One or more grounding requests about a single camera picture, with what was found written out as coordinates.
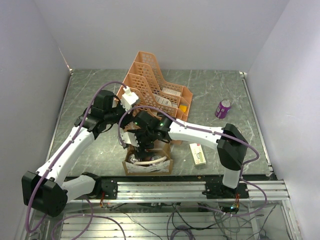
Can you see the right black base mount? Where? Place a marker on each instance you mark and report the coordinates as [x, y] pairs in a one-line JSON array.
[[216, 190]]

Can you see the white papers in organizer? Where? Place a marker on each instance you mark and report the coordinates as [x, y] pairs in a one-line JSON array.
[[167, 97]]

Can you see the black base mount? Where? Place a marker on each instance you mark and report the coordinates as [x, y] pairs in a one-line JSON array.
[[216, 190], [107, 188]]

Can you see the purple Fanta can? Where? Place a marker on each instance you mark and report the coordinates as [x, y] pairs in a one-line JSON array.
[[132, 159]]

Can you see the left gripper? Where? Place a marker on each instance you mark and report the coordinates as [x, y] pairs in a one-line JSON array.
[[127, 117]]

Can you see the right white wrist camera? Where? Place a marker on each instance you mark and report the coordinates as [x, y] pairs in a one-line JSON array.
[[129, 138]]

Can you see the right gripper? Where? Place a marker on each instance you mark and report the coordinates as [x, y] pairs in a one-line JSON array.
[[141, 148]]

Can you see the purple soda can rear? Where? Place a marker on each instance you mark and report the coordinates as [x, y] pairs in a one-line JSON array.
[[223, 108]]

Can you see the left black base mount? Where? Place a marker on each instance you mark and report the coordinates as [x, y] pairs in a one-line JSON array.
[[107, 188]]

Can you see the purple soda can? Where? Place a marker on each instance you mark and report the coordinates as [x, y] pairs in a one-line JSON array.
[[155, 157], [223, 108]]

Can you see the purple soda can front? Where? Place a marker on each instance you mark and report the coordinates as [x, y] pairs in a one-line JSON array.
[[155, 157]]

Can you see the yellow sticky notes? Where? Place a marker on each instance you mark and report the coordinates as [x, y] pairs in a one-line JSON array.
[[183, 108]]

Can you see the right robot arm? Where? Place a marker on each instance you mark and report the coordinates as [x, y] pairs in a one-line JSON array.
[[228, 141]]

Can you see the brown canvas tote bag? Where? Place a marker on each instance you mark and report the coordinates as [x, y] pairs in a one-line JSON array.
[[145, 167]]

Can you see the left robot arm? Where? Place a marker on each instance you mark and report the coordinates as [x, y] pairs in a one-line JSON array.
[[46, 190]]

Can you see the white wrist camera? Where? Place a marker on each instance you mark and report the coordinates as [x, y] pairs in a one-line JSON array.
[[129, 99], [129, 138]]

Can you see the aluminium mounting rail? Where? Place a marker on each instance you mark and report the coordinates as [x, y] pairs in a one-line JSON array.
[[188, 191]]

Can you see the white green cardboard box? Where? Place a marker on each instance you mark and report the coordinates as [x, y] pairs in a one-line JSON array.
[[197, 154]]

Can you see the peach plastic file organizer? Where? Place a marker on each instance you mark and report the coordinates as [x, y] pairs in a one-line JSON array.
[[145, 78]]

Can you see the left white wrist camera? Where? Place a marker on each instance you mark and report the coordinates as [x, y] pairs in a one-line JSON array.
[[129, 99]]

